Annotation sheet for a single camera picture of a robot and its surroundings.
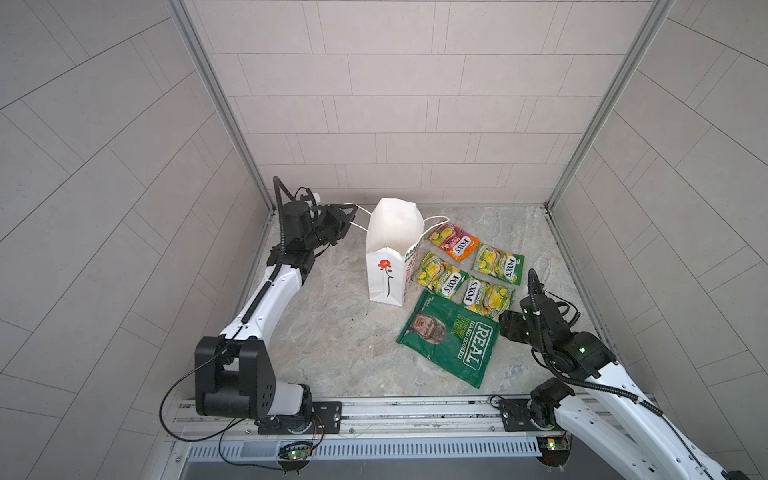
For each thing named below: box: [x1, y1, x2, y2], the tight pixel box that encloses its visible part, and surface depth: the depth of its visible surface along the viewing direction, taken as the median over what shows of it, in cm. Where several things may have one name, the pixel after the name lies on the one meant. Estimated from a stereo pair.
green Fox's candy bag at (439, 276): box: [412, 252, 470, 299], surface depth 96 cm
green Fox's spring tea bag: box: [473, 244, 525, 286], surface depth 100 cm
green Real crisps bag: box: [396, 290, 500, 389], surface depth 84 cm
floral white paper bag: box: [366, 198, 424, 307], surface depth 85 cm
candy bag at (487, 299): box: [462, 276, 515, 322], surface depth 91 cm
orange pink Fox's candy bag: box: [429, 223, 481, 263], surface depth 106 cm
